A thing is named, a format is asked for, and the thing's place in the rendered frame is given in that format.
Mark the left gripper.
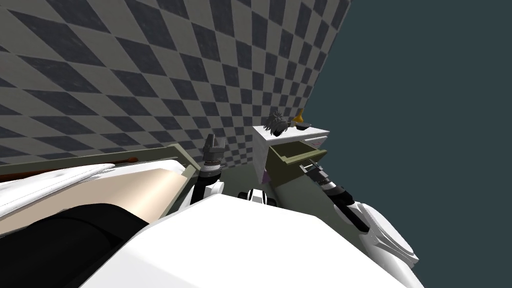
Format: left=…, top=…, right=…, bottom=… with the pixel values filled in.
left=201, top=134, right=225, bottom=165

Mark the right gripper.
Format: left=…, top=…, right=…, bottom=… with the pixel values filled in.
left=299, top=158, right=329, bottom=185

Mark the olive green drawer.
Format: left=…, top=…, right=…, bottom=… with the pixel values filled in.
left=268, top=139, right=329, bottom=188

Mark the white nightstand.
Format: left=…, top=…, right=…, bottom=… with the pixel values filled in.
left=251, top=124, right=331, bottom=185

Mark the dark spiky plant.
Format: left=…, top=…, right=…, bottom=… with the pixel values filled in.
left=262, top=111, right=290, bottom=138

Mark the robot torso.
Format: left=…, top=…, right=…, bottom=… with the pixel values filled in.
left=79, top=187, right=426, bottom=288

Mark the bed with olive frame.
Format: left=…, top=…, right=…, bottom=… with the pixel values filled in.
left=0, top=143, right=202, bottom=241

